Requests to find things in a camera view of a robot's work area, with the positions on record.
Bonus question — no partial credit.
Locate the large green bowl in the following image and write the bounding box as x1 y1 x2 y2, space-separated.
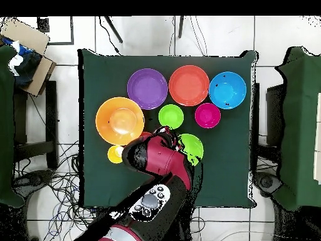
177 133 204 167

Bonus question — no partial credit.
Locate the large orange bowl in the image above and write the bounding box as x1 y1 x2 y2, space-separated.
95 97 145 146

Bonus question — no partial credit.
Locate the small green bowl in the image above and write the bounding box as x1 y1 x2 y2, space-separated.
158 104 185 131

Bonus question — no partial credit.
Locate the purple bowl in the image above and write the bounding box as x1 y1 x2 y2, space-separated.
127 68 169 110

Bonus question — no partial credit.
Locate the pink bowl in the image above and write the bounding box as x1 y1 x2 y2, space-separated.
194 102 222 129

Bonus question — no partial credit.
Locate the yellow cup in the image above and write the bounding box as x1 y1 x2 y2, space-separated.
107 144 125 164

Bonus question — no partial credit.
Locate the large red bowl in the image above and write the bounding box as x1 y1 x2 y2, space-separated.
168 65 211 107

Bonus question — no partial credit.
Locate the dark green table cloth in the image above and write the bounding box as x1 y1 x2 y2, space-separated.
77 48 258 210

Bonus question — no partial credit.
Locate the blue bowl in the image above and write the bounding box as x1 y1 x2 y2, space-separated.
208 71 248 110

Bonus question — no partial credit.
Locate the black tripod leg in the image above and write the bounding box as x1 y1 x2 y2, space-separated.
177 16 185 39
103 16 124 44

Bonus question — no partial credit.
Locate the black box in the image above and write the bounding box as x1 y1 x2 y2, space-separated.
265 83 287 146

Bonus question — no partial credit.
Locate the green cloth covered table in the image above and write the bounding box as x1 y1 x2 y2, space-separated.
274 46 321 212
0 46 26 208

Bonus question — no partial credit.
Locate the blue cloth bag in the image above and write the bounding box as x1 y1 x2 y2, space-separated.
1 37 43 87

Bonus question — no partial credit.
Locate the white board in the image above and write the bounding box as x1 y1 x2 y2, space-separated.
313 92 321 185

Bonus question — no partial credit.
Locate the brown cardboard box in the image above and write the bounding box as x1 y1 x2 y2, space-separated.
0 18 56 97

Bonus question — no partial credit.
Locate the tangle of floor cables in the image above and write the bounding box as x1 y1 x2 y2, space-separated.
13 140 98 241

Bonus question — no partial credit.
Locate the black stool frame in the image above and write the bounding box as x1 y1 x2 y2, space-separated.
13 80 58 169

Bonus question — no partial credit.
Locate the black cable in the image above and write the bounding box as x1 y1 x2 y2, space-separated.
98 16 122 55

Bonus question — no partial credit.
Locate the black floor frame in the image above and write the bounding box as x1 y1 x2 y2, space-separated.
36 16 75 46

